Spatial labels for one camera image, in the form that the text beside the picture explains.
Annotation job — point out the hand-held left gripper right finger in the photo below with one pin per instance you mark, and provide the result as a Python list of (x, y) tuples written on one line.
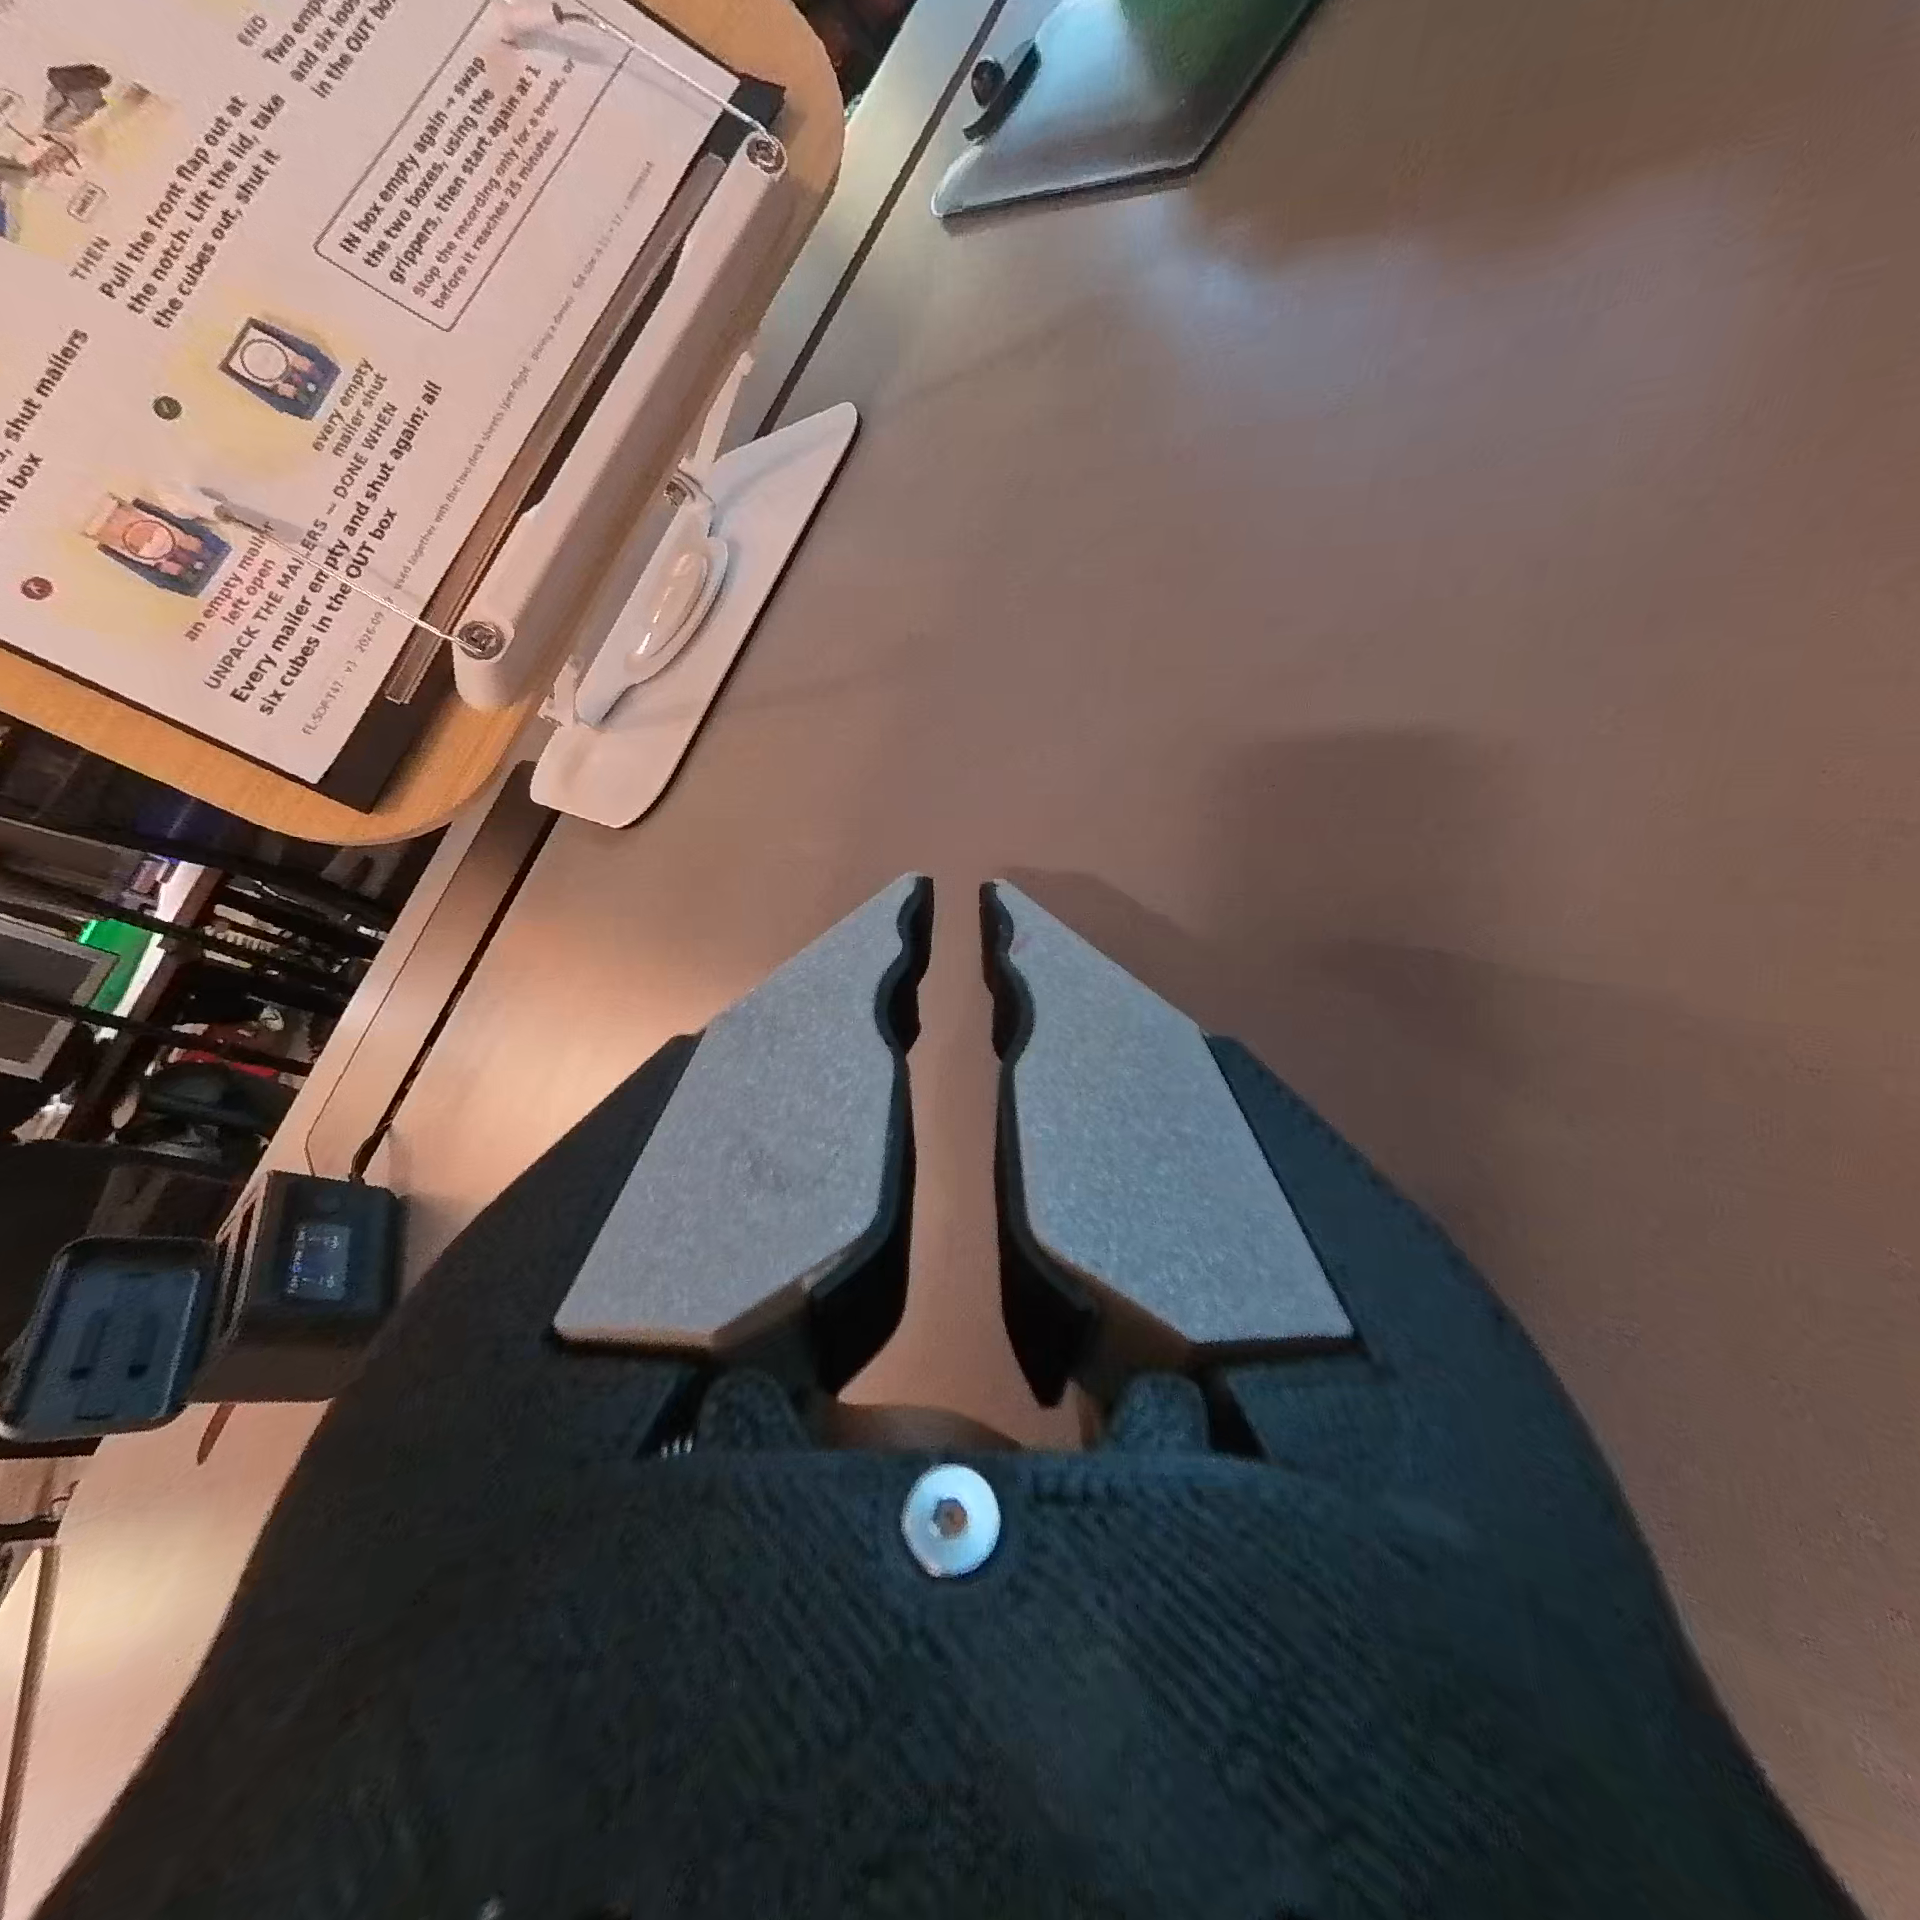
[(1172, 1184)]

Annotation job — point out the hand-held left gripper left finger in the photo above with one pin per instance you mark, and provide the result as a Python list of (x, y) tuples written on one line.
[(751, 1168)]

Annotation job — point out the white display stand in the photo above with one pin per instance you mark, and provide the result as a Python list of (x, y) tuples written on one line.
[(751, 508)]

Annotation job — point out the printed instruction sheet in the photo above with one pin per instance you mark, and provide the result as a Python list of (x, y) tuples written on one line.
[(300, 375)]

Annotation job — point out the instruction sheet on stand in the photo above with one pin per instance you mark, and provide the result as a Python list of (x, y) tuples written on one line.
[(805, 182)]

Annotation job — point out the dark grey tray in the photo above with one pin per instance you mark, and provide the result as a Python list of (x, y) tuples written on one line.
[(1112, 123)]

